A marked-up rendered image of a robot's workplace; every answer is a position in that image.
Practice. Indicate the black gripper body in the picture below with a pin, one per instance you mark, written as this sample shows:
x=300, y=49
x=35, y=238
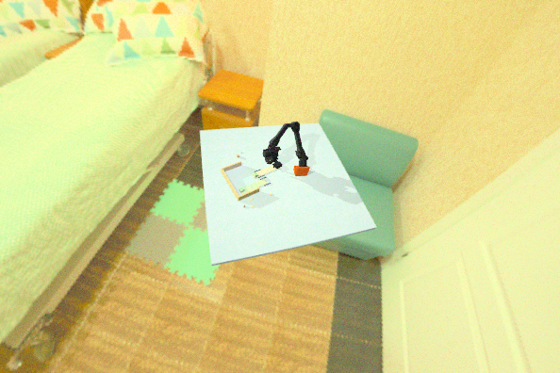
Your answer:
x=277, y=164

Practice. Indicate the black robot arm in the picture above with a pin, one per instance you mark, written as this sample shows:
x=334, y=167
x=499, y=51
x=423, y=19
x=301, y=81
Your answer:
x=273, y=150

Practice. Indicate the tan speckled strip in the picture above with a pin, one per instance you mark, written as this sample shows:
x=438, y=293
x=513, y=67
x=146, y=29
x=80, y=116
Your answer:
x=265, y=171

